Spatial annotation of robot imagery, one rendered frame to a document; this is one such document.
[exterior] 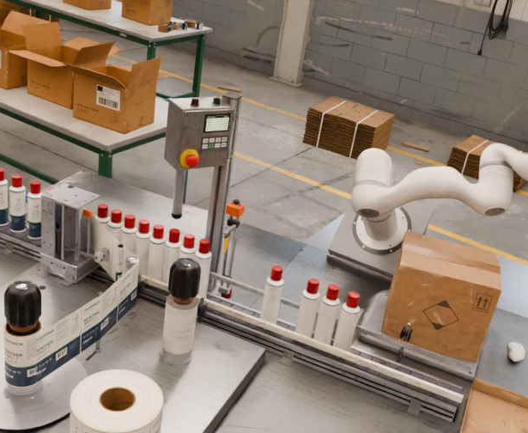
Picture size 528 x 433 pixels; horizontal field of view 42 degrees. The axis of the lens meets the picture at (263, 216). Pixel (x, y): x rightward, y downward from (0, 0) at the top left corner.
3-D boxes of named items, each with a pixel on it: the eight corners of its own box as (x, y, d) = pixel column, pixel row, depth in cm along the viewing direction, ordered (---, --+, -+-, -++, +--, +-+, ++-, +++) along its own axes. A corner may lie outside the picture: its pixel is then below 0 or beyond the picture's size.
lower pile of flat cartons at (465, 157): (444, 168, 608) (451, 145, 599) (465, 155, 650) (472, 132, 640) (516, 194, 578) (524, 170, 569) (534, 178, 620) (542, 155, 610)
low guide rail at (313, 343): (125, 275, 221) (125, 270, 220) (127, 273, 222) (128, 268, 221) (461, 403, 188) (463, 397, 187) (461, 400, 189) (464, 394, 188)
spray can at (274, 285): (256, 326, 208) (265, 268, 199) (263, 318, 213) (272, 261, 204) (271, 332, 207) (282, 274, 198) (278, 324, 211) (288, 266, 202)
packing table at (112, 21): (-25, 64, 680) (-28, -18, 646) (39, 54, 743) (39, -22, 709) (147, 131, 586) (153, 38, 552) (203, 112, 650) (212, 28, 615)
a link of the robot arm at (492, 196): (360, 179, 237) (355, 222, 231) (350, 163, 227) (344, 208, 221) (515, 174, 216) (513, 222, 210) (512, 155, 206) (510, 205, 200)
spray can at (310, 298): (290, 340, 205) (302, 281, 196) (297, 331, 209) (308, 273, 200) (306, 346, 203) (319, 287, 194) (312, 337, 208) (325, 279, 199)
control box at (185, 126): (162, 158, 209) (167, 98, 201) (212, 154, 218) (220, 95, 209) (177, 172, 202) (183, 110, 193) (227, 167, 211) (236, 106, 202)
